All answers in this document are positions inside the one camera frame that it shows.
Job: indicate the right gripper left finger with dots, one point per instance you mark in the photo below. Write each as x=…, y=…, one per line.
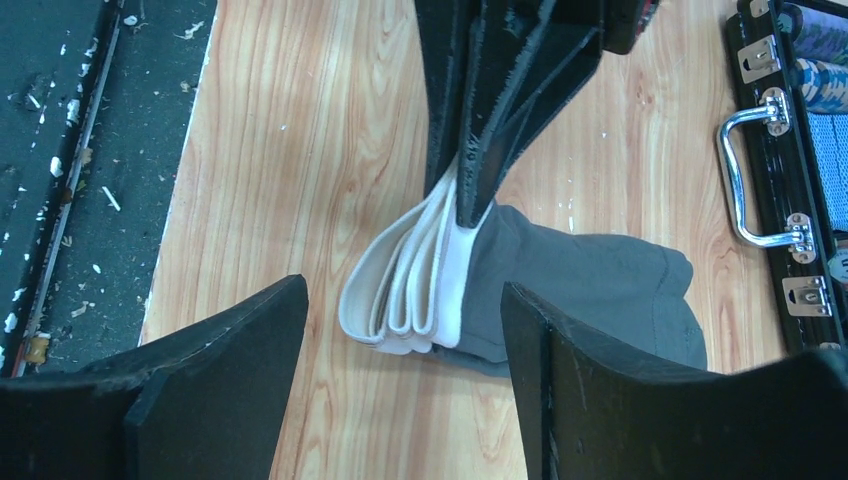
x=205, y=402

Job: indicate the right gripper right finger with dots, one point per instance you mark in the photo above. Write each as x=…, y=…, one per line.
x=593, y=407

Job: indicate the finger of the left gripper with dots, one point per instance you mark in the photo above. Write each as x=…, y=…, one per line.
x=445, y=32

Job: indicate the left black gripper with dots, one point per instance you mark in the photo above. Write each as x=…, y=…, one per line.
x=527, y=60

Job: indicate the grey underwear white waistband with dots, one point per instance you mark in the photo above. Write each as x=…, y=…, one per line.
x=428, y=285

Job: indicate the black poker chip case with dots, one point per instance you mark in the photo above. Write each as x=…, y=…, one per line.
x=784, y=156

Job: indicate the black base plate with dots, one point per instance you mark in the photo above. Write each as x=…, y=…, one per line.
x=96, y=101

